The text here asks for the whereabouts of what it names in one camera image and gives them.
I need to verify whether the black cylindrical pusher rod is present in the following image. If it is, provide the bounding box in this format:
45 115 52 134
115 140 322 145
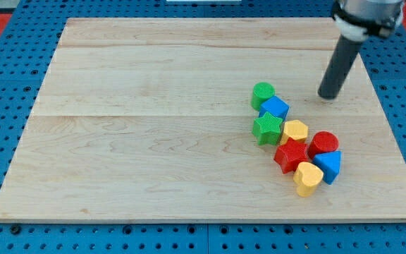
318 35 362 99

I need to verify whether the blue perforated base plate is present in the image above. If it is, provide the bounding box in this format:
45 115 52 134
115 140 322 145
0 1 406 253

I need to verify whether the green cylinder block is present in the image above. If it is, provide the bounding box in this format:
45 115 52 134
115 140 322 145
250 82 276 111

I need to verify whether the blue triangle block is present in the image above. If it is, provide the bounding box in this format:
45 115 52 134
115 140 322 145
312 150 342 185

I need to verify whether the light wooden board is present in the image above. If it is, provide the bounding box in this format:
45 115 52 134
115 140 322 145
0 18 406 224

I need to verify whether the red cylinder block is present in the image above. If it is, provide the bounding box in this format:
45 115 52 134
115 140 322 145
307 131 339 159

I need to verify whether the red star block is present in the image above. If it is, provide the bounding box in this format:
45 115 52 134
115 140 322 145
273 138 308 174

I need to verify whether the yellow hexagon block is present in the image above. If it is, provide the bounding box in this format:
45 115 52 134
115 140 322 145
280 120 309 145

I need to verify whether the yellow heart block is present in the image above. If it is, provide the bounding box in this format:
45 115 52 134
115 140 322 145
293 162 324 198

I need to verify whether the green star block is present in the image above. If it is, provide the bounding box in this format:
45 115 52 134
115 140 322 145
252 112 283 145

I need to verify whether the blue cube block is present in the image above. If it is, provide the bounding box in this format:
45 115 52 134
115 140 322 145
259 96 290 120

